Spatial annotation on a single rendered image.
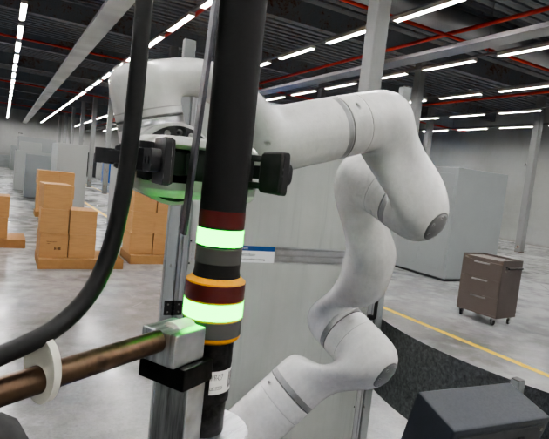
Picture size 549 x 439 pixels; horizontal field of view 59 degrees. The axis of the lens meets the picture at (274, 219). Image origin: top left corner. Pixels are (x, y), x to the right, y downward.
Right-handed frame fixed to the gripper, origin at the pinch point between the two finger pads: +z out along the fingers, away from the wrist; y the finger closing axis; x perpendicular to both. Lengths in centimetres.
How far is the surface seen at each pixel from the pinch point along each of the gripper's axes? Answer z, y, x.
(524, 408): -31, -79, -42
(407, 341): -152, -152, -74
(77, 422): -278, -11, -166
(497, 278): -426, -532, -102
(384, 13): -563, -397, 246
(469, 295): -464, -527, -136
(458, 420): -31, -60, -42
